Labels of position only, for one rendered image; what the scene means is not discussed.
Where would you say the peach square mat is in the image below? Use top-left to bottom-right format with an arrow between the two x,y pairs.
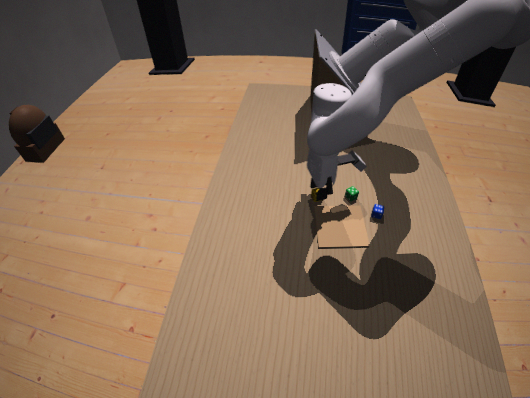
314,206 -> 370,248

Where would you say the green die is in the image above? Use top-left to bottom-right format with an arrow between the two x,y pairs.
345,186 -> 359,202

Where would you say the blue die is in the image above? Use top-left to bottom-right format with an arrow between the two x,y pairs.
371,204 -> 384,219

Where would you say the yellow die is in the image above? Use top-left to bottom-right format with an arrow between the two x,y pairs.
311,188 -> 319,202

